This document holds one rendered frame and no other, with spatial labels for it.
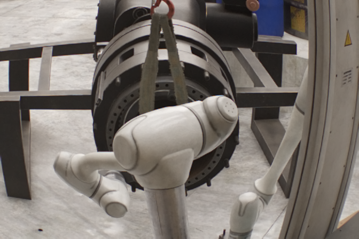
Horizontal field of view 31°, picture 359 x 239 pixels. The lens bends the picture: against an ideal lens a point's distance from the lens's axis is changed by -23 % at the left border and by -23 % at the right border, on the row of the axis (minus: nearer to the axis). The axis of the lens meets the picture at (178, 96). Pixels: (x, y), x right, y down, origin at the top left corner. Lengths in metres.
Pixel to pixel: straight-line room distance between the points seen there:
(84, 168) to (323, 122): 0.80
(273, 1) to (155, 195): 3.76
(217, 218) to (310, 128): 2.10
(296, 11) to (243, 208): 3.42
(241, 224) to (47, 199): 1.71
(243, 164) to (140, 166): 2.82
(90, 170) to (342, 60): 0.89
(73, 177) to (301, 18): 3.72
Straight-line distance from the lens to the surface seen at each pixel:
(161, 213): 1.90
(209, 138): 1.91
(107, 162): 2.22
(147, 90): 2.64
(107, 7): 4.02
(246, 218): 2.54
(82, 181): 2.32
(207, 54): 2.97
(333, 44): 1.84
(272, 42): 4.83
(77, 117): 5.20
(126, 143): 1.81
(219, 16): 4.12
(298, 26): 5.80
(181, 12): 3.64
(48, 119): 5.16
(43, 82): 3.98
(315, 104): 1.85
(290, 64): 5.33
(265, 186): 2.64
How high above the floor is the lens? 1.92
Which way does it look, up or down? 20 degrees down
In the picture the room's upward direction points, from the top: 2 degrees clockwise
